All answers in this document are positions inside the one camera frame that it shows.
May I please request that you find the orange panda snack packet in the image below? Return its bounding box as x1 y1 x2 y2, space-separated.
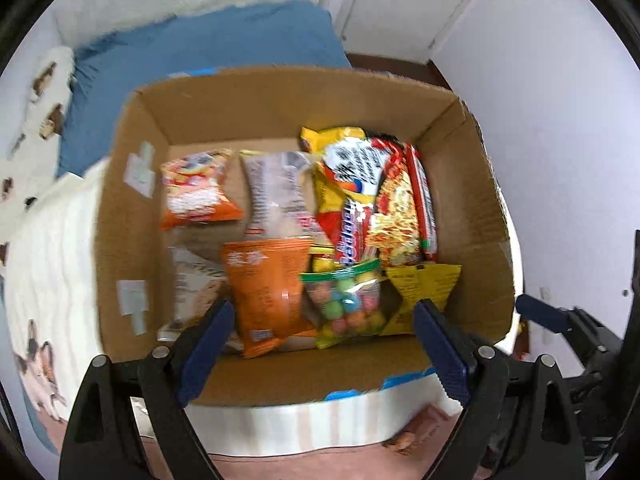
160 148 246 231

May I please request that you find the long red white packet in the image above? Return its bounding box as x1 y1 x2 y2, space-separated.
402 142 438 263

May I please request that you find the bear print pillow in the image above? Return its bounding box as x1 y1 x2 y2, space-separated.
0 45 76 271

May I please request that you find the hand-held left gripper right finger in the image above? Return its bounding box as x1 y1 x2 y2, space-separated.
412 298 587 480

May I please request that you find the cardboard box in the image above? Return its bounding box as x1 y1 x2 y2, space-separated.
92 65 518 408

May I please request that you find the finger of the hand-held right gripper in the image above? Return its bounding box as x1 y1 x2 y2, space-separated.
515 294 596 342

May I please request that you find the instant noodle packet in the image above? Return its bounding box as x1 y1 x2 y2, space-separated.
300 126 426 268

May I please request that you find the white door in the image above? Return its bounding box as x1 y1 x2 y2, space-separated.
332 0 501 63

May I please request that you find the plain orange snack packet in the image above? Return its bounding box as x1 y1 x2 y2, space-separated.
221 238 313 359

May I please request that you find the cat plush toy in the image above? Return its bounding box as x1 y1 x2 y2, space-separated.
12 320 68 421

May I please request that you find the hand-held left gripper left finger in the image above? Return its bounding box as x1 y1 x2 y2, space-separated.
59 299 237 480

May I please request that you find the colourful candy ball bag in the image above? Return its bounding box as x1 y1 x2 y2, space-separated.
299 258 388 351

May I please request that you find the clear white pastry packet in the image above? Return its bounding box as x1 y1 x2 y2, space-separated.
157 245 241 353

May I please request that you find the yellow snack packet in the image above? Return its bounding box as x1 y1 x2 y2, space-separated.
382 263 462 337

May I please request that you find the cream bread packet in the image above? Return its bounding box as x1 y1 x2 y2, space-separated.
239 150 331 241

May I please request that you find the blue pillow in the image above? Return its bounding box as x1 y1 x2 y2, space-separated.
55 1 353 178

